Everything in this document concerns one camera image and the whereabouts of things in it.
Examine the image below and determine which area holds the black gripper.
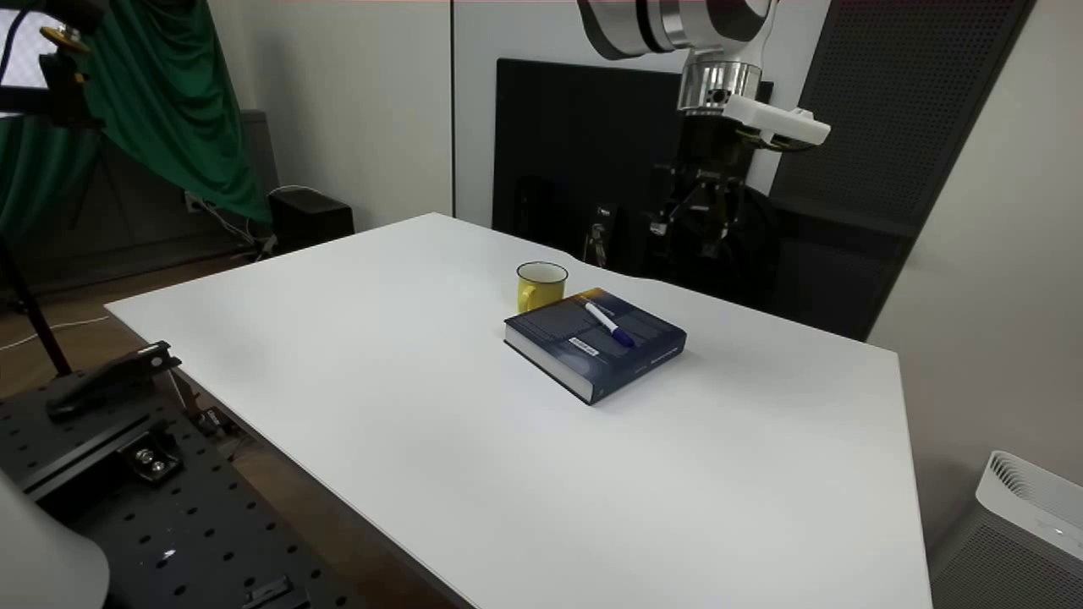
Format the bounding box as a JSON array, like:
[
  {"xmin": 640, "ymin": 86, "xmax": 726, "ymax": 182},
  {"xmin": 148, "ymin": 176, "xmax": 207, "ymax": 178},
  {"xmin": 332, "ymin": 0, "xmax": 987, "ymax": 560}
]
[{"xmin": 645, "ymin": 115, "xmax": 750, "ymax": 244}]

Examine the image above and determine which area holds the blue and white marker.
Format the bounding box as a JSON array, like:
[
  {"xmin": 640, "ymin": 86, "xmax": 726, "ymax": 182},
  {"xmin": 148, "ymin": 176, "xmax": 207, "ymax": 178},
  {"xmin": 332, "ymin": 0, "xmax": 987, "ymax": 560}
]
[{"xmin": 583, "ymin": 301, "xmax": 635, "ymax": 349}]

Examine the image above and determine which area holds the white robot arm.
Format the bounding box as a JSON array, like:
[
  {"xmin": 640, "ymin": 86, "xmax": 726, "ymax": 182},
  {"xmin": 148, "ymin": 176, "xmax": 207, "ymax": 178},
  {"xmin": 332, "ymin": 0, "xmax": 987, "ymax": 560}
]
[{"xmin": 576, "ymin": 0, "xmax": 780, "ymax": 155}]

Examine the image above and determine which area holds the yellow enamel mug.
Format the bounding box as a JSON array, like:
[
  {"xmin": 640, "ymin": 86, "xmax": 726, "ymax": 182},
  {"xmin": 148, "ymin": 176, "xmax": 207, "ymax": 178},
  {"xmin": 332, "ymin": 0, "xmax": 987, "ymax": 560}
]
[{"xmin": 516, "ymin": 262, "xmax": 568, "ymax": 313}]

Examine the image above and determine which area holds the dark blue hardcover book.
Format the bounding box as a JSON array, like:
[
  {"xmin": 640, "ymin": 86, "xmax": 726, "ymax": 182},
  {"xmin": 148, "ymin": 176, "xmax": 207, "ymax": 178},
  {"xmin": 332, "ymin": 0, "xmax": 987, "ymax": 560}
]
[{"xmin": 505, "ymin": 291, "xmax": 688, "ymax": 406}]

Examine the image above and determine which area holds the black box speaker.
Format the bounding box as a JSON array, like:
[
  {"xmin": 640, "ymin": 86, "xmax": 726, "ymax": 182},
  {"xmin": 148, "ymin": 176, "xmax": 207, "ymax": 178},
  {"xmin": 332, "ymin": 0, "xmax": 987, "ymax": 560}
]
[{"xmin": 268, "ymin": 191, "xmax": 356, "ymax": 254}]

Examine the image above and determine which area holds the white bin with grey body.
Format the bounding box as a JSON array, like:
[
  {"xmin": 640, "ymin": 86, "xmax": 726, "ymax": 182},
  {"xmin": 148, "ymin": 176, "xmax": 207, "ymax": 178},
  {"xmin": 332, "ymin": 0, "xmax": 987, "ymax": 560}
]
[{"xmin": 929, "ymin": 451, "xmax": 1083, "ymax": 609}]

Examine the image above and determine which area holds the green curtain cloth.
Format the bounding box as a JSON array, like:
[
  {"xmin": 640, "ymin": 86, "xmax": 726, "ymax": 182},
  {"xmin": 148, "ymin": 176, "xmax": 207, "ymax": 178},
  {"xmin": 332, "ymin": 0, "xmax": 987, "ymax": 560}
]
[{"xmin": 0, "ymin": 0, "xmax": 270, "ymax": 244}]

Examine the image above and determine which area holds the black clamp on breadboard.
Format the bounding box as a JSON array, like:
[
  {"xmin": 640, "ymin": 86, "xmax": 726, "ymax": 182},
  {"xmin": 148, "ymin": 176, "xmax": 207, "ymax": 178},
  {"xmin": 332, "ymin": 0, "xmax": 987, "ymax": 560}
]
[{"xmin": 42, "ymin": 342, "xmax": 180, "ymax": 419}]

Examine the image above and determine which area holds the black perforated breadboard table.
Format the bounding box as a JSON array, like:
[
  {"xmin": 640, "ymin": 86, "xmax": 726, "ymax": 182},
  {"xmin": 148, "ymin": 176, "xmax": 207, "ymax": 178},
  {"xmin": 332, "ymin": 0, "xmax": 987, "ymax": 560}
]
[{"xmin": 0, "ymin": 388, "xmax": 362, "ymax": 609}]

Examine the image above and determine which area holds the black tripod stand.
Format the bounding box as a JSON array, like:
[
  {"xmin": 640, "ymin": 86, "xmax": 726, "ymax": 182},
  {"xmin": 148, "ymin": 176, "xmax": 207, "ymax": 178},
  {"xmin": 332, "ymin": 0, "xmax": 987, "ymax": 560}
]
[{"xmin": 0, "ymin": 244, "xmax": 72, "ymax": 379}]

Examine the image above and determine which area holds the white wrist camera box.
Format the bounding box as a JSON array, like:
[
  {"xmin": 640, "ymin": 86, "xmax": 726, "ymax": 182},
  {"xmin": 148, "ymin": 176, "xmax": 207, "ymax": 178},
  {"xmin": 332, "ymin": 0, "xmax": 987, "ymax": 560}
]
[{"xmin": 723, "ymin": 94, "xmax": 829, "ymax": 146}]

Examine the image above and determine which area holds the black panel leaning on wall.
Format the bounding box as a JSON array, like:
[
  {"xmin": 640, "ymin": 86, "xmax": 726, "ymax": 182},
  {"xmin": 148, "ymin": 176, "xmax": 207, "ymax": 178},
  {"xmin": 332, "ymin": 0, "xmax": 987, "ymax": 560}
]
[{"xmin": 490, "ymin": 58, "xmax": 777, "ymax": 279}]

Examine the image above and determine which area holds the dark grey wall panel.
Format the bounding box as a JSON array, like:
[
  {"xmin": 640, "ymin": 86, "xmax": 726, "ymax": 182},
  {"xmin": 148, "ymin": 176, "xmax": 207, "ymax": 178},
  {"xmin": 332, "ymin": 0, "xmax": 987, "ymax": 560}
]
[{"xmin": 769, "ymin": 0, "xmax": 1035, "ymax": 337}]

